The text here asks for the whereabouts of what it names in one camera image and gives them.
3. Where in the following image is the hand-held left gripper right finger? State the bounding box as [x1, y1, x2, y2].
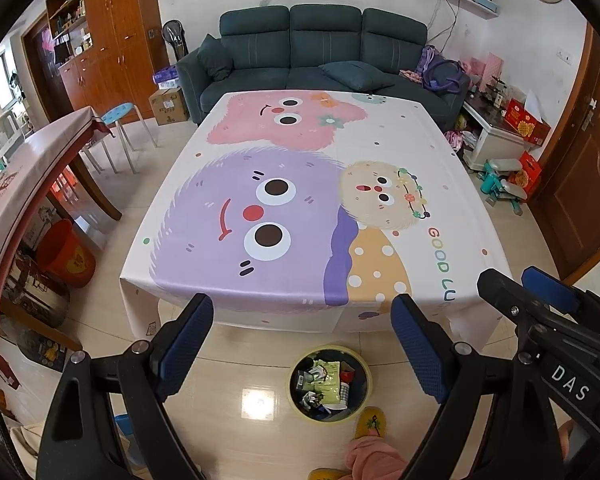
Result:
[390, 293, 563, 480]

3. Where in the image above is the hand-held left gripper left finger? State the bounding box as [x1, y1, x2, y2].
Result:
[36, 292, 216, 480]

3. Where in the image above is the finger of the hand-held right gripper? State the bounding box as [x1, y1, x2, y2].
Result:
[521, 266, 600, 347]
[477, 268, 600, 362]

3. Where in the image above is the blue bin with yellow rim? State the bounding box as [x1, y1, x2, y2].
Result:
[286, 344, 374, 423]

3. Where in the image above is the yellow right slipper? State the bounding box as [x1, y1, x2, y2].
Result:
[352, 406, 391, 441]

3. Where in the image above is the yellow-green snack packet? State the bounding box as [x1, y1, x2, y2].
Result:
[305, 360, 353, 406]

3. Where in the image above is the teal ride-on toy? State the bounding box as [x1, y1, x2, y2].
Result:
[480, 158, 531, 216]

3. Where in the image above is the small red gift box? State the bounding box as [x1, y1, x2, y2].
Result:
[512, 151, 543, 193]

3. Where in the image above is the person's right leg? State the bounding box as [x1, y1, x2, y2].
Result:
[345, 435, 416, 480]

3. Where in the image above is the brown wooden door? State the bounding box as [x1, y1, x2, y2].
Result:
[527, 25, 600, 286]

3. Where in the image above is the cartoon printed tablecloth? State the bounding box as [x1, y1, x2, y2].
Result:
[120, 89, 506, 343]

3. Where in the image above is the red bucket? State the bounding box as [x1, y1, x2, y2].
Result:
[36, 219, 97, 288]

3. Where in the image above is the steel pot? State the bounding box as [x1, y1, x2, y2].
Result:
[0, 255, 71, 328]

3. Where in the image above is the white low cabinet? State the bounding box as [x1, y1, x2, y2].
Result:
[460, 95, 536, 171]

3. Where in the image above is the large red gift box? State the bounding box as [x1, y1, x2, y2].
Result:
[502, 99, 552, 146]

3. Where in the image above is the black metal rack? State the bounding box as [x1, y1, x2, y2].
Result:
[482, 77, 513, 108]

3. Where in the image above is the pink gift bag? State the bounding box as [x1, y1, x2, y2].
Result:
[482, 52, 506, 86]

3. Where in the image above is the purple backpack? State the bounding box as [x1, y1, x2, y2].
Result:
[419, 45, 473, 95]

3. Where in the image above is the wooden dining table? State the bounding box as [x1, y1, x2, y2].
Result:
[0, 105, 123, 351]

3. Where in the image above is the brown cardboard box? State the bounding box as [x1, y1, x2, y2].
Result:
[148, 86, 191, 126]

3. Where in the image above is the blue round stool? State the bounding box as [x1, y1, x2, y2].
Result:
[82, 102, 158, 176]

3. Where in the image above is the large dark teal cushion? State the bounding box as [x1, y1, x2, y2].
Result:
[319, 60, 396, 92]

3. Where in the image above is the purple flat box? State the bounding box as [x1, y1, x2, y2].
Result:
[152, 66, 181, 87]

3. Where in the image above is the small dark teal cushion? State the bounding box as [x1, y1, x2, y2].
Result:
[196, 34, 235, 82]

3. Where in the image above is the black standing fan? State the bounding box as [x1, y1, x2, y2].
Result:
[161, 19, 190, 66]

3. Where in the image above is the wooden cabinet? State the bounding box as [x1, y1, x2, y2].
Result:
[22, 0, 163, 126]

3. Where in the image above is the dark teal sofa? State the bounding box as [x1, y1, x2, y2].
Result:
[176, 4, 471, 126]

